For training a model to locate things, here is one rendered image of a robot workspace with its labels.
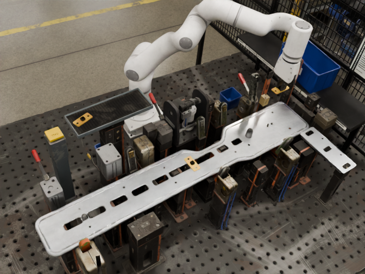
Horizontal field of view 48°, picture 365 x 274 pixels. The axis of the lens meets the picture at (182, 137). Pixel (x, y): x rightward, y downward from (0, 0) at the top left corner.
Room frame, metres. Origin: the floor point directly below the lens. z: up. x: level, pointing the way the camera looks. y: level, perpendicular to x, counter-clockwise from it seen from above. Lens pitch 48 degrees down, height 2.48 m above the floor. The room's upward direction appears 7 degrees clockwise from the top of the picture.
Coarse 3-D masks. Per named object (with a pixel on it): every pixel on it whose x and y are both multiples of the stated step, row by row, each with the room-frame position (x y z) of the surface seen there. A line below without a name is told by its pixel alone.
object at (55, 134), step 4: (52, 128) 1.14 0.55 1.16; (56, 128) 1.14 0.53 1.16; (48, 132) 1.11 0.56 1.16; (52, 132) 1.11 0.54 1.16; (56, 132) 1.12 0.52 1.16; (60, 132) 1.12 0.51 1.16; (48, 136) 1.09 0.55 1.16; (52, 136) 1.09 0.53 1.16; (56, 136) 1.09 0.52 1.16; (60, 136) 1.10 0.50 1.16; (52, 140) 1.07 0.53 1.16
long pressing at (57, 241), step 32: (224, 128) 1.41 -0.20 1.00; (256, 128) 1.44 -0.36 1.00; (288, 128) 1.46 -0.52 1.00; (160, 160) 1.16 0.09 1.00; (224, 160) 1.21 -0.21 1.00; (96, 192) 0.95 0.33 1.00; (128, 192) 0.97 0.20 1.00; (160, 192) 0.99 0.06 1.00; (64, 224) 0.79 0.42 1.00; (96, 224) 0.81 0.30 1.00
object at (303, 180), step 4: (308, 144) 1.41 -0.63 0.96; (312, 148) 1.39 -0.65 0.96; (316, 152) 1.39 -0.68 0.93; (312, 156) 1.38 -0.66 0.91; (312, 160) 1.40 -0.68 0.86; (308, 164) 1.38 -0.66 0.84; (304, 168) 1.39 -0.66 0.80; (308, 168) 1.39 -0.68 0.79; (304, 172) 1.38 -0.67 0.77; (304, 176) 1.40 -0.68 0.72; (300, 180) 1.38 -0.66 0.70; (304, 180) 1.38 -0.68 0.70; (308, 180) 1.38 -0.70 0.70; (304, 184) 1.35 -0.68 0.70
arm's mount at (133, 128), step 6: (156, 114) 1.67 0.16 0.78; (126, 120) 1.60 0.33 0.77; (132, 120) 1.60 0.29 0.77; (150, 120) 1.62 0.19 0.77; (156, 120) 1.63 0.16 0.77; (126, 126) 1.58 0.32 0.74; (132, 126) 1.56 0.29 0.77; (138, 126) 1.57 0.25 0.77; (132, 132) 1.54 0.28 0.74; (138, 132) 1.56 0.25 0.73
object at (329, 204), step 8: (344, 168) 1.26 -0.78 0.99; (336, 176) 1.26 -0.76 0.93; (344, 176) 1.25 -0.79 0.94; (328, 184) 1.27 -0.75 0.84; (336, 184) 1.24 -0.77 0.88; (320, 192) 1.31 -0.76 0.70; (328, 192) 1.25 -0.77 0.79; (320, 200) 1.26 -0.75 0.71; (328, 200) 1.25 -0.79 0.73; (328, 208) 1.22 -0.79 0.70
